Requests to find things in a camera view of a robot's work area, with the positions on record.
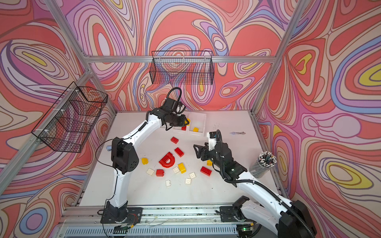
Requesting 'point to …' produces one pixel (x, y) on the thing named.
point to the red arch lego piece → (168, 160)
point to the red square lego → (159, 173)
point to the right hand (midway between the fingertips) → (200, 148)
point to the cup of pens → (265, 161)
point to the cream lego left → (150, 171)
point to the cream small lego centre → (175, 169)
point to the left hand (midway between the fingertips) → (189, 122)
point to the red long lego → (184, 128)
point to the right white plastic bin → (198, 120)
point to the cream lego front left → (168, 183)
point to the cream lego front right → (192, 175)
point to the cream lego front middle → (187, 181)
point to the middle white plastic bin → (178, 130)
